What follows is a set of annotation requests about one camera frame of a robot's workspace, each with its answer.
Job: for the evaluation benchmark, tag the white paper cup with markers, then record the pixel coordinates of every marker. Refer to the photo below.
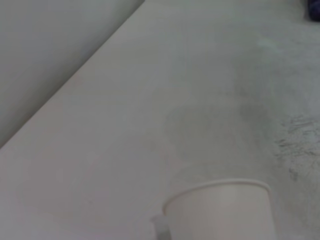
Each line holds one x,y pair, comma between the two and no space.
220,212

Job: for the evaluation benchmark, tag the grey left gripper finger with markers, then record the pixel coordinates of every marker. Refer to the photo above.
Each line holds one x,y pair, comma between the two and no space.
162,227

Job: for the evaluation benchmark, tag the purple rag with black edge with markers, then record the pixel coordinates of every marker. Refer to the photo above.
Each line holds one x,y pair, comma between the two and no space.
314,10

